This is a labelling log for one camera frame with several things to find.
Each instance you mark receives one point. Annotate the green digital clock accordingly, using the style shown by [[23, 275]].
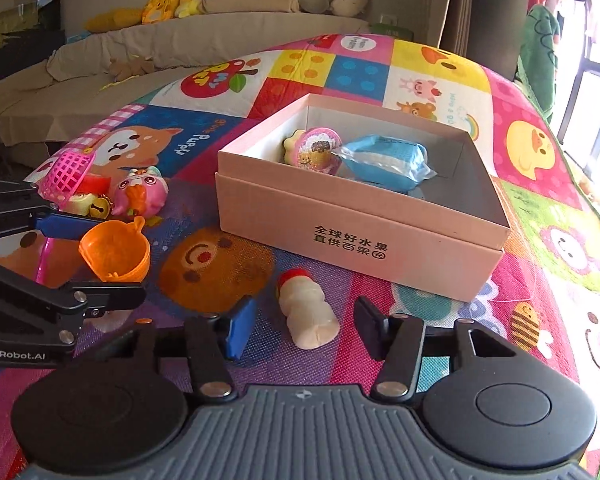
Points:
[[391, 30]]

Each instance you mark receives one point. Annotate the white bottle red cap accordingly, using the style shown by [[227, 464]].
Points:
[[307, 317]]

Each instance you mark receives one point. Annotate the white wall socket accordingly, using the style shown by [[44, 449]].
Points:
[[389, 19]]

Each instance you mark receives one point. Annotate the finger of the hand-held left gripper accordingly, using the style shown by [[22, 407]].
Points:
[[75, 226], [55, 292]]

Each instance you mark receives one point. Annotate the dark glass cabinet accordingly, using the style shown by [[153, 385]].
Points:
[[20, 45]]

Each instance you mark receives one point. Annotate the yellow pink jelly cup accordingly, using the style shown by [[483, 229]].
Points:
[[317, 152]]

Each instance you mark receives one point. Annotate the gold bell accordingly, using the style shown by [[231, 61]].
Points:
[[101, 208]]

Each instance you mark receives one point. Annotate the yellow pillow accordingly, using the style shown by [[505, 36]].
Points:
[[112, 21]]

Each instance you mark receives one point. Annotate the red round lid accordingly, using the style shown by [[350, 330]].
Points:
[[94, 184]]

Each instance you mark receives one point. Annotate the blue wet wipe packet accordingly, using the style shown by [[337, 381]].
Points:
[[380, 161]]

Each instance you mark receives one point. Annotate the pink cardboard box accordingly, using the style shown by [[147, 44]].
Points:
[[280, 225]]

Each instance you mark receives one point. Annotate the brown plush toy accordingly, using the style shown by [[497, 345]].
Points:
[[130, 69]]

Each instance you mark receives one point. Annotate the grey window frame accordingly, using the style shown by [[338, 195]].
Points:
[[587, 75]]

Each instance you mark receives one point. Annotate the beige curtain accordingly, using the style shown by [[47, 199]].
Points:
[[480, 5]]

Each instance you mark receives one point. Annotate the green dinosaur plush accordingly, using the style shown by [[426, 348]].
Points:
[[537, 60]]

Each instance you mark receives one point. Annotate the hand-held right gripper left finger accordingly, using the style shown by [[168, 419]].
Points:
[[241, 330]]

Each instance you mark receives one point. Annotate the pink plastic basket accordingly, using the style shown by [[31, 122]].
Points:
[[67, 175]]

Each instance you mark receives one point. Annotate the orange plastic cup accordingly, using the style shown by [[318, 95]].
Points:
[[125, 256]]

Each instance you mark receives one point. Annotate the colourful cartoon play mat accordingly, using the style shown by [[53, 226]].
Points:
[[290, 60]]

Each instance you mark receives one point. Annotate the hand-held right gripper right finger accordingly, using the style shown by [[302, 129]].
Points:
[[372, 327]]

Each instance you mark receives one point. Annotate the beige sofa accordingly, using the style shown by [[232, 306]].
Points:
[[190, 42]]

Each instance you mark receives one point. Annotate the yellow green toy apple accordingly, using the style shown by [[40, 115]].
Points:
[[77, 205]]

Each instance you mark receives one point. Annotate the pink owl toy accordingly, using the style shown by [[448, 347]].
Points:
[[140, 191]]

